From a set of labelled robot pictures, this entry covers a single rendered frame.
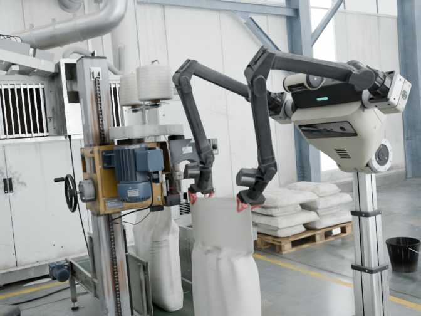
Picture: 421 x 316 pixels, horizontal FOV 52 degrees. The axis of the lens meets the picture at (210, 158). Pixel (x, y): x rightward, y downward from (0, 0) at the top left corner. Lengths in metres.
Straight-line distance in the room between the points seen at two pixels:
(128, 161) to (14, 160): 2.91
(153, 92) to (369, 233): 1.15
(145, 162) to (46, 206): 3.03
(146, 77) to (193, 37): 5.16
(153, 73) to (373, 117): 0.95
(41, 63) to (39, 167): 1.06
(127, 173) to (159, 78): 0.44
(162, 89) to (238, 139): 5.41
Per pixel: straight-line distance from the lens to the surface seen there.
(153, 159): 1.87
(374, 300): 2.18
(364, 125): 1.84
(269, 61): 1.46
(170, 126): 2.15
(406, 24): 10.75
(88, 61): 2.15
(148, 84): 1.98
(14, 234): 4.78
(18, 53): 4.48
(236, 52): 7.51
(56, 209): 4.83
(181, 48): 6.97
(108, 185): 2.08
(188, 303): 2.68
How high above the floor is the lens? 1.35
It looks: 3 degrees down
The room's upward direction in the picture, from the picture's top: 5 degrees counter-clockwise
